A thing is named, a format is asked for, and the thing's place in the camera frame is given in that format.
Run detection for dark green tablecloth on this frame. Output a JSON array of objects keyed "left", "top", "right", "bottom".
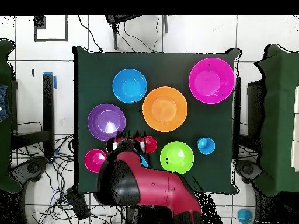
[{"left": 72, "top": 45, "right": 241, "bottom": 195}]

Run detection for purple bowl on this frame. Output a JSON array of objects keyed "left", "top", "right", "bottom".
[{"left": 87, "top": 103, "right": 126, "bottom": 142}]

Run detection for blue round object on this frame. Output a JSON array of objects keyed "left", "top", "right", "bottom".
[{"left": 237, "top": 208, "right": 254, "bottom": 224}]

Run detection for blue bowl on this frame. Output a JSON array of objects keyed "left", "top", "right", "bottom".
[
  {"left": 139, "top": 155, "right": 150, "bottom": 168},
  {"left": 112, "top": 68, "right": 148, "bottom": 104}
]

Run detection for orange bowl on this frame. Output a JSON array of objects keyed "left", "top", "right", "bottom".
[{"left": 142, "top": 86, "right": 188, "bottom": 133}]

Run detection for white box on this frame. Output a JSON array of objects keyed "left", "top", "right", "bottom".
[{"left": 290, "top": 85, "right": 299, "bottom": 173}]

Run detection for blue cup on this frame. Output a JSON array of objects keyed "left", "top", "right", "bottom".
[{"left": 197, "top": 136, "right": 216, "bottom": 155}]

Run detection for tangled cables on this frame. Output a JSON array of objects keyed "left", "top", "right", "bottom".
[{"left": 11, "top": 134, "right": 127, "bottom": 224}]

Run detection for red cup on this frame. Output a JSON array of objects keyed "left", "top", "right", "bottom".
[{"left": 144, "top": 135, "right": 158, "bottom": 154}]

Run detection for black cable with plug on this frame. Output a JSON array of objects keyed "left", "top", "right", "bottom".
[{"left": 77, "top": 15, "right": 105, "bottom": 53}]

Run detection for large pink bowl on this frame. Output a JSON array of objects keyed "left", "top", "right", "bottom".
[{"left": 188, "top": 57, "right": 235, "bottom": 104}]

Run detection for blue tape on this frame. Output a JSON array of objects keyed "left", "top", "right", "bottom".
[{"left": 43, "top": 71, "right": 57, "bottom": 89}]

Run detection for green side table cloth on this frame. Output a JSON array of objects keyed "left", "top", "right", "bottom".
[
  {"left": 253, "top": 43, "right": 299, "bottom": 197},
  {"left": 0, "top": 38, "right": 23, "bottom": 194}
]

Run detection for black power strip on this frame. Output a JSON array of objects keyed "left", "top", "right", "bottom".
[{"left": 65, "top": 187, "right": 91, "bottom": 221}]

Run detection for black swivel chair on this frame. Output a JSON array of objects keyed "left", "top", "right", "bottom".
[
  {"left": 235, "top": 159, "right": 263, "bottom": 185},
  {"left": 10, "top": 158, "right": 50, "bottom": 185}
]

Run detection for green bowl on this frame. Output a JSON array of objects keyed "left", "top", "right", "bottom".
[{"left": 159, "top": 141, "right": 194, "bottom": 175}]

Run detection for black table frame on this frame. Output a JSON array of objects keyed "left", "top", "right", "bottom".
[{"left": 11, "top": 73, "right": 55, "bottom": 158}]

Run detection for blue denim fabric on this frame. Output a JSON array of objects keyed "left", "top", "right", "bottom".
[{"left": 0, "top": 83, "right": 11, "bottom": 123}]

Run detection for small pink-red bowl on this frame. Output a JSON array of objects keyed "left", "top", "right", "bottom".
[{"left": 84, "top": 148, "right": 107, "bottom": 174}]

